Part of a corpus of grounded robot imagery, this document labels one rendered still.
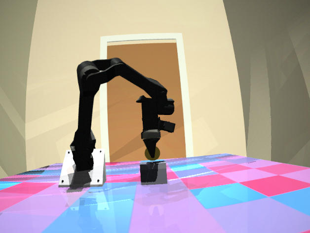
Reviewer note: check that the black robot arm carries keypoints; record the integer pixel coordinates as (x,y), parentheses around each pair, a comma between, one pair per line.
(90,75)

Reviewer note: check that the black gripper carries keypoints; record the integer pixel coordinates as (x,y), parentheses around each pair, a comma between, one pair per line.
(150,134)

